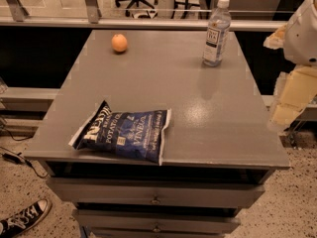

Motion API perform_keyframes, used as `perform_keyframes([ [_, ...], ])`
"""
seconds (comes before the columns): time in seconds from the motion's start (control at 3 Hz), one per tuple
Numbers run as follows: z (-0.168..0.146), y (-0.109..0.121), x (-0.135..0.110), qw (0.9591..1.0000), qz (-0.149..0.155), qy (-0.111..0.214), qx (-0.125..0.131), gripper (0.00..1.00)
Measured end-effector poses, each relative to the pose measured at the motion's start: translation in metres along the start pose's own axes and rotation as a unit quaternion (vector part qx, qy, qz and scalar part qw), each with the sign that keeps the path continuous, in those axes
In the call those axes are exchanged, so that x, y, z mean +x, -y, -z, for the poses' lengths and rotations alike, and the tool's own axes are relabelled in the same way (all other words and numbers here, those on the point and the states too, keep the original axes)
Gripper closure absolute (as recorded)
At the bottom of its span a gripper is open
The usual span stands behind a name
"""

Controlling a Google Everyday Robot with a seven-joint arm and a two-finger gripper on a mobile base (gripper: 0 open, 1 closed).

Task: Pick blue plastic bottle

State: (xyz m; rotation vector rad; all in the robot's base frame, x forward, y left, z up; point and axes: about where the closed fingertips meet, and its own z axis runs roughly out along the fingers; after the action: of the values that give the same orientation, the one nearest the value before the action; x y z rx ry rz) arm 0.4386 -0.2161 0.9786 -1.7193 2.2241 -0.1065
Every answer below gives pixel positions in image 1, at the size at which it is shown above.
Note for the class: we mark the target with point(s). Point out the black canvas sneaker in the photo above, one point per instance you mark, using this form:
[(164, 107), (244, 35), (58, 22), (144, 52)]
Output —
[(24, 220)]

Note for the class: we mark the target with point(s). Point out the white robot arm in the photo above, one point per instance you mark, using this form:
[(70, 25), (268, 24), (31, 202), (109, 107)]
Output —
[(295, 90)]

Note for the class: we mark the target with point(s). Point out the grey drawer cabinet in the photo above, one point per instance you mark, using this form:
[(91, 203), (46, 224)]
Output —
[(217, 153)]

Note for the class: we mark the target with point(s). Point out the orange fruit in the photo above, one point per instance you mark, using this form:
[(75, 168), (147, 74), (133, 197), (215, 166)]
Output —
[(119, 43)]

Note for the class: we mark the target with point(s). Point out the metal glass railing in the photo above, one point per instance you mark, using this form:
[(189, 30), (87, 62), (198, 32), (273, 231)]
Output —
[(257, 15)]

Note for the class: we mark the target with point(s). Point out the clear blue plastic bottle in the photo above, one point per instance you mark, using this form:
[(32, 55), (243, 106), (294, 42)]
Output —
[(217, 33)]

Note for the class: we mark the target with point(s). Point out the blue potato chip bag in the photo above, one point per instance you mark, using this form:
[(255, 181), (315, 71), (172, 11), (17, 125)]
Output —
[(133, 135)]

